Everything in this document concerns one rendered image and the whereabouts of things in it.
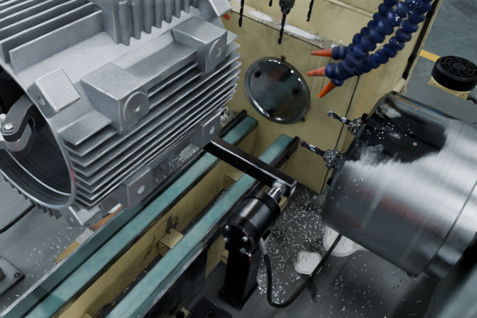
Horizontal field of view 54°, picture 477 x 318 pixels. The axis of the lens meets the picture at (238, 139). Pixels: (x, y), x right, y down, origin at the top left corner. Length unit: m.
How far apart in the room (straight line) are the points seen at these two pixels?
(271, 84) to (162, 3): 0.56
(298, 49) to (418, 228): 0.39
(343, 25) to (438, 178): 0.40
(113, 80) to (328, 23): 0.68
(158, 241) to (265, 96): 0.36
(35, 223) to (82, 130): 0.68
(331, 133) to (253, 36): 0.24
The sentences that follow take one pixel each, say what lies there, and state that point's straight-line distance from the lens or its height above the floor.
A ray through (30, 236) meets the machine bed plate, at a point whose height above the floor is 0.80.
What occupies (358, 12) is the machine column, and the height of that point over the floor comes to 1.17.
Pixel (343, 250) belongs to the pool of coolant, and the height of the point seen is 0.80.
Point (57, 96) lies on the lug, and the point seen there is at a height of 1.38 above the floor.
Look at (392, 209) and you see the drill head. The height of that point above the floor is 1.09.
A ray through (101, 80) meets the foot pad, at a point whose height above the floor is 1.38.
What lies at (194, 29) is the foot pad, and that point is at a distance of 0.41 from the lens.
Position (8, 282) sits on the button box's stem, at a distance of 0.94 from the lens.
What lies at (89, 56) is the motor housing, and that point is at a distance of 0.37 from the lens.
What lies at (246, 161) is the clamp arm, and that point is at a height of 1.03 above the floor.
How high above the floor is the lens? 1.58
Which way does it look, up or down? 43 degrees down
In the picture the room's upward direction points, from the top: 7 degrees clockwise
